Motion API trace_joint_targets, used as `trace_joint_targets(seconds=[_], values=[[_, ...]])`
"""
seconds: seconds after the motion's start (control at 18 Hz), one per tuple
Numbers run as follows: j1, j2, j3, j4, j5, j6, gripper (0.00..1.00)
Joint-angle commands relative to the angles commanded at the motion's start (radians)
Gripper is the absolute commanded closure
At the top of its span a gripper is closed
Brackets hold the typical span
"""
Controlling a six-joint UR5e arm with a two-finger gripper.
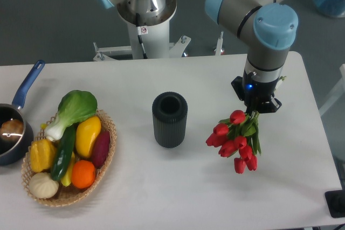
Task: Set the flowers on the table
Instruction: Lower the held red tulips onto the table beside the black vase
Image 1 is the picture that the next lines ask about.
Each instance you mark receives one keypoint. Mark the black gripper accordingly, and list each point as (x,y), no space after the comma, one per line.
(257,96)

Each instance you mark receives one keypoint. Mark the red tulip bouquet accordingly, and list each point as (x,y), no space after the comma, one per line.
(239,134)

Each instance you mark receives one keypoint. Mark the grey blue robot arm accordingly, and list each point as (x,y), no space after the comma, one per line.
(268,28)

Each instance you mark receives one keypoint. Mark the white furniture part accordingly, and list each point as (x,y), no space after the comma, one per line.
(335,93)

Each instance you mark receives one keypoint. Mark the black ribbed vase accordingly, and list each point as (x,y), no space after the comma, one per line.
(169,111)

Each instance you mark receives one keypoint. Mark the black device at edge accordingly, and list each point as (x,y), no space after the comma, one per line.
(335,203)

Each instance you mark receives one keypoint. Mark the purple sweet potato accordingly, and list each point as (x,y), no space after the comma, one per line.
(100,149)

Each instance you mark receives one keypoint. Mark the yellow mango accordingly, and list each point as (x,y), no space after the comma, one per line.
(86,134)

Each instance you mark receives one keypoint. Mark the green bok choy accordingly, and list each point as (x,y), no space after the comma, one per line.
(76,106)

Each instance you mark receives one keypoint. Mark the orange fruit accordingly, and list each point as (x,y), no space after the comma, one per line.
(83,174)

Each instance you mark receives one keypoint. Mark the green cucumber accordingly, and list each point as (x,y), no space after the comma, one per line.
(63,154)

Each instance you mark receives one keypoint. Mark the yellow banana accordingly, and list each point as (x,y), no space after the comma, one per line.
(66,179)

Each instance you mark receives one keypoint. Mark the woven wicker basket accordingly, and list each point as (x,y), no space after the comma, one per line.
(69,195)

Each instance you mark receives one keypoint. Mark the yellow bell pepper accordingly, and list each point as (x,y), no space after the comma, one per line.
(42,153)

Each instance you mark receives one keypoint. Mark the white steamed bun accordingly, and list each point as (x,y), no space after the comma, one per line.
(42,186)

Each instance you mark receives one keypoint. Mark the brown bread roll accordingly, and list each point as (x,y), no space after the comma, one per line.
(12,130)

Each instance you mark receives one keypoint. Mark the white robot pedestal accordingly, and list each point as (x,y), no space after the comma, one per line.
(146,42)

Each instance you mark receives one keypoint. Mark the blue handled saucepan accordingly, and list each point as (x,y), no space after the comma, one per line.
(11,152)

